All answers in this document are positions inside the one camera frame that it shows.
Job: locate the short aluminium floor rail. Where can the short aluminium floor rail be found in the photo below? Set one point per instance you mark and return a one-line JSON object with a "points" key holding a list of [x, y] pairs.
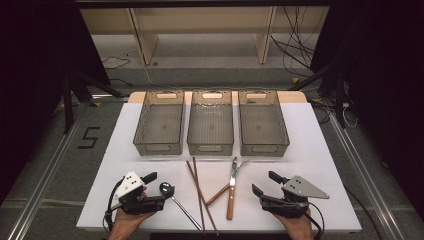
{"points": [[110, 98]]}

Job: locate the person's left hand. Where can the person's left hand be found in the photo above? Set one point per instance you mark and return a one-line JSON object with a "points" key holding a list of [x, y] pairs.
{"points": [[125, 223]]}

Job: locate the brown wooden chopstick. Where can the brown wooden chopstick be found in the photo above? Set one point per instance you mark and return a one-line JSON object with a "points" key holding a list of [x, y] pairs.
{"points": [[194, 165], [213, 224]]}

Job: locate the black metal stand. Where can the black metal stand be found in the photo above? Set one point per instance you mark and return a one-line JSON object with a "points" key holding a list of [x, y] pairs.
{"points": [[68, 106], [340, 100]]}

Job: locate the long aluminium floor rail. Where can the long aluminium floor rail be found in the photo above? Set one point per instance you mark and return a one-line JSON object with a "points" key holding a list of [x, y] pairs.
{"points": [[40, 196], [366, 186]]}

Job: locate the white table cover sheet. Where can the white table cover sheet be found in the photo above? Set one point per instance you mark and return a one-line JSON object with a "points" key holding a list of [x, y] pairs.
{"points": [[310, 150]]}

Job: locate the person's right hand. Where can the person's right hand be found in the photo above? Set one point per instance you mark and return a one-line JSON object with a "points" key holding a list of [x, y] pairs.
{"points": [[296, 226]]}

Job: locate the metal spoon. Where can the metal spoon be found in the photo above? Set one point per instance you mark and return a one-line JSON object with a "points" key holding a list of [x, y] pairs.
{"points": [[187, 213]]}

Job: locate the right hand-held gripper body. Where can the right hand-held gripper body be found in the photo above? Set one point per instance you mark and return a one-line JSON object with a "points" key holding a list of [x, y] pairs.
{"points": [[300, 188]]}

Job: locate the clear grey plastic bin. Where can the clear grey plastic bin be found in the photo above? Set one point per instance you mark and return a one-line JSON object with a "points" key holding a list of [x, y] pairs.
{"points": [[210, 128], [160, 126], [261, 128]]}

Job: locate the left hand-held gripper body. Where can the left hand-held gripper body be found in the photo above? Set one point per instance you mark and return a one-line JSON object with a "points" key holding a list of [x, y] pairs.
{"points": [[131, 183]]}

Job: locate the black curtain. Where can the black curtain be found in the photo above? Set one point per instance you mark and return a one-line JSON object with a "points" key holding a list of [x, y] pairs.
{"points": [[30, 66], [383, 66]]}

